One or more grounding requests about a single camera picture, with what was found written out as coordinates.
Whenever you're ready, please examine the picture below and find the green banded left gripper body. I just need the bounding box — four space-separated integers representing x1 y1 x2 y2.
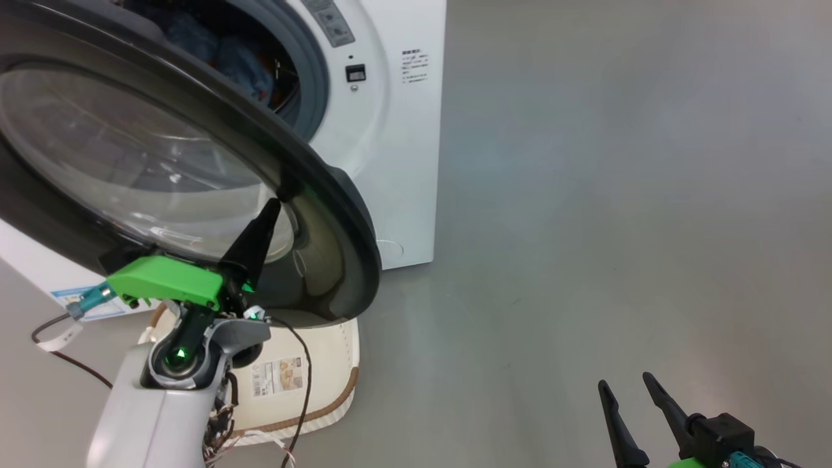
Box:
106 255 255 311

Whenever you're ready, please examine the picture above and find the blue energy label sticker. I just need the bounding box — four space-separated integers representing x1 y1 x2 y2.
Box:
51 286 131 322

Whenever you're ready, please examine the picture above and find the white washing machine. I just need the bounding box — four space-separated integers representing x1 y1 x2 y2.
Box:
0 0 448 322

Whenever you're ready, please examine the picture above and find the paper basket label sticker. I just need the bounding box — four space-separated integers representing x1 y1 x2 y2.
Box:
250 356 304 397

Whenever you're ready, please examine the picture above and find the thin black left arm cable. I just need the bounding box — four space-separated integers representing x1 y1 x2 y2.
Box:
270 317 313 468

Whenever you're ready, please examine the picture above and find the grey rubber door gasket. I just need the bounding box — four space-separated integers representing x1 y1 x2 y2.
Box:
227 0 330 144

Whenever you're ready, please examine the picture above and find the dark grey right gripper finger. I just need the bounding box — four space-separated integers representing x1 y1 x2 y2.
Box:
642 372 693 456
598 380 649 468

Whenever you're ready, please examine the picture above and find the teal plug left camera cable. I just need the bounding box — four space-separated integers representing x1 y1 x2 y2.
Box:
31 285 119 389

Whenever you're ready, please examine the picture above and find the washing machine glass door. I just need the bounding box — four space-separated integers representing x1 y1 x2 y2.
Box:
0 0 382 329

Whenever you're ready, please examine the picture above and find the small printed text label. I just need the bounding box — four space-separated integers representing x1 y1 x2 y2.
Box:
401 49 430 85

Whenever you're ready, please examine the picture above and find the cream perforated laundry basket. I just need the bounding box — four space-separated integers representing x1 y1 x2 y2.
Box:
138 302 360 449

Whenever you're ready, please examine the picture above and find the teal plug right camera cable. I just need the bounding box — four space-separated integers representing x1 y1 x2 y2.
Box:
728 450 803 468

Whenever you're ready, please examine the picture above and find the teal plug camera cable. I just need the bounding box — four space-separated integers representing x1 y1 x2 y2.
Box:
728 450 803 468
31 285 119 389

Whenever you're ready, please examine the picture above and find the grey warning sticker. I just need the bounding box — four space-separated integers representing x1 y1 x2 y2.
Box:
300 0 356 48

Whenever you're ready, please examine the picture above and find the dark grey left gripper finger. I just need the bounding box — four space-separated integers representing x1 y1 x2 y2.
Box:
220 198 281 290

